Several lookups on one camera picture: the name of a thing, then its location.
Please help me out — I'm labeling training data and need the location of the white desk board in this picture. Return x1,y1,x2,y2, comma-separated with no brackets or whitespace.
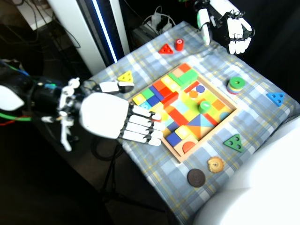
15,0,60,31

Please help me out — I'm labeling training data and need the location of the green knob peg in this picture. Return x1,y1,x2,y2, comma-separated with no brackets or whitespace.
198,100,212,114

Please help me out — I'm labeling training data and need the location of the green stacking ring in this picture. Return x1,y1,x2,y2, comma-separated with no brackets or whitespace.
228,76,245,90

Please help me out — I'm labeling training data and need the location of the green triangle block with holes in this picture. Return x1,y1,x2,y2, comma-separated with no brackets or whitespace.
223,134,242,150

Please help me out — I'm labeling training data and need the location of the blue plaid cloth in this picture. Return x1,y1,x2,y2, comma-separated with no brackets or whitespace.
89,20,296,225

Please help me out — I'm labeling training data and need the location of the yellow triangle block with holes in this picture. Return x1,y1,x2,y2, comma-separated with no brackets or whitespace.
117,70,135,83

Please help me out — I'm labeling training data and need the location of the blue stacking ring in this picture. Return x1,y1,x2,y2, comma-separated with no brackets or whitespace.
226,84,243,93

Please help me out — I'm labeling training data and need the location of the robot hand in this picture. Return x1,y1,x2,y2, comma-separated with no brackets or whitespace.
79,80,166,146
226,16,255,55

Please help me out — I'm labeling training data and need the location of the black tripod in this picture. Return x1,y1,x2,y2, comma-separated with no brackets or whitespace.
92,138,169,216

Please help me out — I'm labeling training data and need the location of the blue triangle block with holes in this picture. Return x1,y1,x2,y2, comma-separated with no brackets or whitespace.
266,92,285,107

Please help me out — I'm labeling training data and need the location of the white power strip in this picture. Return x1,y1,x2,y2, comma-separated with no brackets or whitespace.
142,6,176,36

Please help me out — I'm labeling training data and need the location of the dark brown round cookie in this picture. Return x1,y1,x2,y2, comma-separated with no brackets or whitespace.
187,168,206,188

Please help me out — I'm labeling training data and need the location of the white robot body shell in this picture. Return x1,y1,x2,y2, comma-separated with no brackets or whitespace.
193,116,300,225

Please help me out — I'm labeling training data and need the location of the wooden block tray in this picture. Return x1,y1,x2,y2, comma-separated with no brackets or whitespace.
127,62,238,164

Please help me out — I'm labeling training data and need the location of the red cylinder block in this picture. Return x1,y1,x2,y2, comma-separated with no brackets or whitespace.
173,38,185,51

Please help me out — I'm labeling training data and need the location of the white column with blue stripe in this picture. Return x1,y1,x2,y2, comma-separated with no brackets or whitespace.
46,0,131,76

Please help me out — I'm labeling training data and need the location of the red triangle block with holes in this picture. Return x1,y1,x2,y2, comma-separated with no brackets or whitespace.
158,43,174,55

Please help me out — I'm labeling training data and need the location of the tan flower cookie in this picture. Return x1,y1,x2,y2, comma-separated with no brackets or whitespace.
206,156,225,173

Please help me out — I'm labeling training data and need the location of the yellow stacking ring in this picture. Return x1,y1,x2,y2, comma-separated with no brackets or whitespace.
226,82,243,91

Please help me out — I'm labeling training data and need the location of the grey box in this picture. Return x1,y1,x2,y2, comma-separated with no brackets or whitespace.
131,24,162,46

